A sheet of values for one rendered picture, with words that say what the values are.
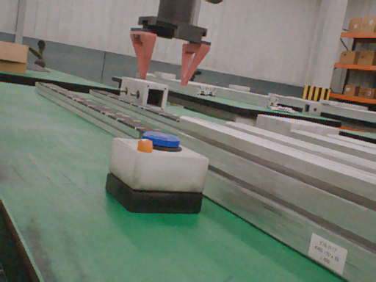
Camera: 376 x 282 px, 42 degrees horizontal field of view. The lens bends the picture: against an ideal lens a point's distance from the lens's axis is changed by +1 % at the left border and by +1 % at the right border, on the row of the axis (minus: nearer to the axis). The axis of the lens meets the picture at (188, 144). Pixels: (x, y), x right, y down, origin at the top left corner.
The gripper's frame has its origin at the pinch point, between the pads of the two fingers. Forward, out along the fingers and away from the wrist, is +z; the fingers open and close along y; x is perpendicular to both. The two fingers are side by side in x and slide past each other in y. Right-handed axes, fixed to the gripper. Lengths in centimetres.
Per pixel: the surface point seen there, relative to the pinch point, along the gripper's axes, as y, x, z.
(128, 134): -1.1, 9.0, 11.5
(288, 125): 13.7, -17.5, 3.9
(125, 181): -17.5, -31.1, 10.5
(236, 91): 203, 275, 4
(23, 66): 13, 196, 9
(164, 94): 37, 75, 6
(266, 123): 13.8, -11.8, 4.3
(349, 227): -6, -49, 9
